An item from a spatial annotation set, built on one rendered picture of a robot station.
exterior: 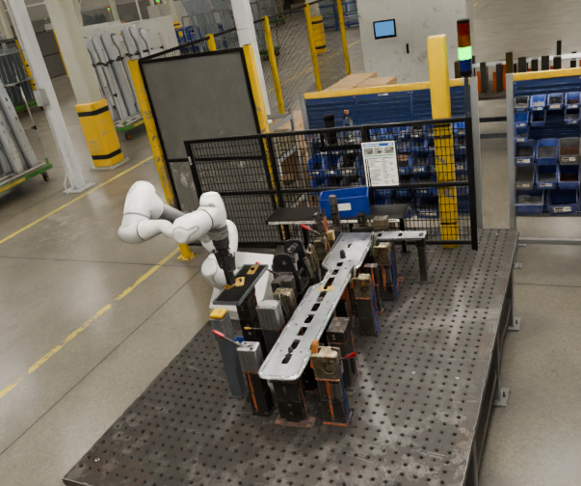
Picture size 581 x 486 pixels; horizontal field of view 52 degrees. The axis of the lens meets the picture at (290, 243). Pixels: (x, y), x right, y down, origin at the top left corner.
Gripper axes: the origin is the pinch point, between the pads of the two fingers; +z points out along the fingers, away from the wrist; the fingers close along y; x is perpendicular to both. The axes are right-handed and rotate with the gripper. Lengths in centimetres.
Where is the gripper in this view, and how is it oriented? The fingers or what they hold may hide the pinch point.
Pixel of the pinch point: (229, 277)
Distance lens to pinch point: 275.8
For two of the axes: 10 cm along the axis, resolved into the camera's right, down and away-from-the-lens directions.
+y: 7.5, 1.5, -6.4
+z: 1.7, 9.0, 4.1
